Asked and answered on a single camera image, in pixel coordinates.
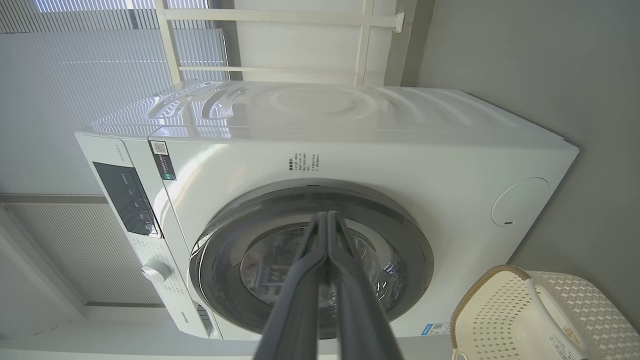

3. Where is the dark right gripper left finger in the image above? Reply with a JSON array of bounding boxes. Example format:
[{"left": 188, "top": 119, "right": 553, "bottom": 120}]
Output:
[{"left": 252, "top": 212, "right": 328, "bottom": 360}]

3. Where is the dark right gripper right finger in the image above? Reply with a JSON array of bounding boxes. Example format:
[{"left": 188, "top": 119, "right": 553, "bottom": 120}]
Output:
[{"left": 329, "top": 211, "right": 406, "bottom": 360}]

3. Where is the black round glass door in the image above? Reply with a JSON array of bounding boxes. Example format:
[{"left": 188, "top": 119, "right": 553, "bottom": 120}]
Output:
[{"left": 189, "top": 186, "right": 435, "bottom": 340}]

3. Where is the white basket brown rim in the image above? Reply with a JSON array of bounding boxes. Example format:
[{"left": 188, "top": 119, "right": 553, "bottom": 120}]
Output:
[{"left": 450, "top": 265, "right": 640, "bottom": 360}]

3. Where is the white front-load washing machine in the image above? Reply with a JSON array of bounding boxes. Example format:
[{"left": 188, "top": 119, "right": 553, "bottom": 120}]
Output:
[{"left": 74, "top": 80, "right": 580, "bottom": 341}]

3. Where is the paper basket label sticker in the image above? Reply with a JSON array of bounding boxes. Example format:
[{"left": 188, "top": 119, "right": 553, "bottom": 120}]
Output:
[{"left": 546, "top": 325, "right": 587, "bottom": 360}]

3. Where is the blue energy label sticker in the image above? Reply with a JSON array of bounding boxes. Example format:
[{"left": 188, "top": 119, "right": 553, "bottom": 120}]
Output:
[{"left": 420, "top": 321, "right": 451, "bottom": 337}]

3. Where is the printed text label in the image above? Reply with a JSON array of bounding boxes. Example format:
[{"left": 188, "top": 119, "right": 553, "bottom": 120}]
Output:
[{"left": 288, "top": 154, "right": 321, "bottom": 173}]

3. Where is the white control knob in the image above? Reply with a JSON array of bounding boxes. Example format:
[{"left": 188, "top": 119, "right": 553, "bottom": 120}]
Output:
[{"left": 141, "top": 259, "right": 173, "bottom": 283}]

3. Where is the round white filter cover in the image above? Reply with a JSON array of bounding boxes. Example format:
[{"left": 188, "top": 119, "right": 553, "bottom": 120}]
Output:
[{"left": 491, "top": 177, "right": 551, "bottom": 227}]

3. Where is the black QR code sticker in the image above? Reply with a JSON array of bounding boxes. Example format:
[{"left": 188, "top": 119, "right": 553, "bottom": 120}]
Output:
[{"left": 149, "top": 140, "right": 177, "bottom": 181}]

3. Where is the black control panel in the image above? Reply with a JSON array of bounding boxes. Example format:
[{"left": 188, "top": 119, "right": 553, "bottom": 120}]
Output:
[{"left": 92, "top": 161, "right": 162, "bottom": 237}]

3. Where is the white ribbed blind panel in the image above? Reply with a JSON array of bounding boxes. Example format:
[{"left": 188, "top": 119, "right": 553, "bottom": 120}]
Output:
[{"left": 0, "top": 202, "right": 166, "bottom": 306}]

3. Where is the white window blind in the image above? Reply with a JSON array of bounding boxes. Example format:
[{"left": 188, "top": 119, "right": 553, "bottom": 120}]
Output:
[{"left": 0, "top": 0, "right": 231, "bottom": 196}]

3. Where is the white metal frame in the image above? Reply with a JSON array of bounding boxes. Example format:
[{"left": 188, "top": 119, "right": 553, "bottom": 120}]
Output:
[{"left": 152, "top": 0, "right": 406, "bottom": 86}]

